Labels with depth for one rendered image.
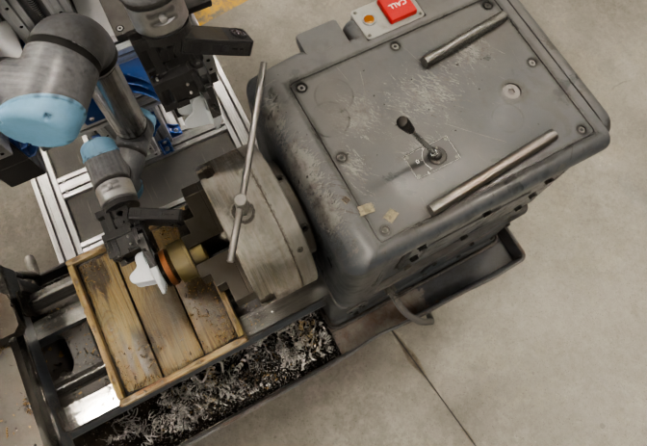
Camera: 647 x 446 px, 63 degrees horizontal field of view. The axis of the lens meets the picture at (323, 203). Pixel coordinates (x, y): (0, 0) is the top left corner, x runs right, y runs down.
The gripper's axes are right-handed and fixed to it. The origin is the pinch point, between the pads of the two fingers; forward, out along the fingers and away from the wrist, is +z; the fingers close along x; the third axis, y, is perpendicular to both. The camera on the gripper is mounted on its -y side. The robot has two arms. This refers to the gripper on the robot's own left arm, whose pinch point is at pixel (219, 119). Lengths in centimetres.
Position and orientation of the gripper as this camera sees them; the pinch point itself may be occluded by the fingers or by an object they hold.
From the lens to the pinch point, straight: 91.7
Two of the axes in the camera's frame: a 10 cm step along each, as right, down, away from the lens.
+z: 1.2, 5.8, 8.1
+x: 4.5, 6.9, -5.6
